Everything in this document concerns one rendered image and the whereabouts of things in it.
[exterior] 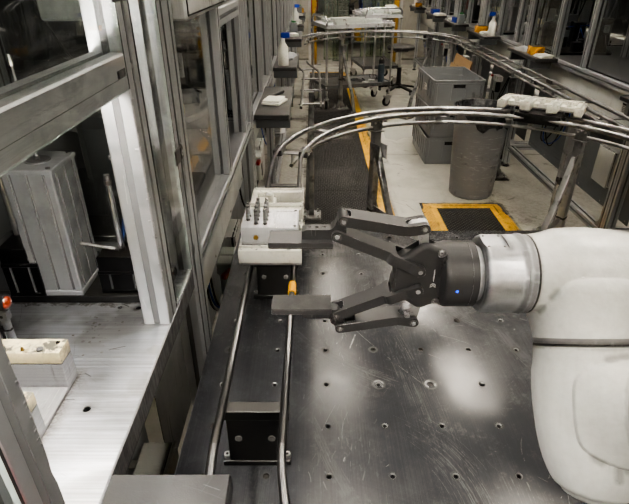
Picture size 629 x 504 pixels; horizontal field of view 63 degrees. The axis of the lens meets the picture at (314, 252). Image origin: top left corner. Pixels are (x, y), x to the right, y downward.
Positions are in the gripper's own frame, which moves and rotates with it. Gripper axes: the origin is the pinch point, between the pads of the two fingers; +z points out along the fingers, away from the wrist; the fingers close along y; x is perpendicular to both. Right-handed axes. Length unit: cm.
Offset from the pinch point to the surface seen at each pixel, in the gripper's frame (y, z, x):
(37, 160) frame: 3, 42, -29
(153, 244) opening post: -6.4, 22.0, -18.6
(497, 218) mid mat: -111, -120, -245
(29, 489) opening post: -7.5, 21.4, 22.0
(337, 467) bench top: -44.5, -6.4, -8.5
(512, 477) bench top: -44, -36, -7
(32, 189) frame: -0.1, 41.6, -24.7
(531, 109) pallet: -29, -104, -191
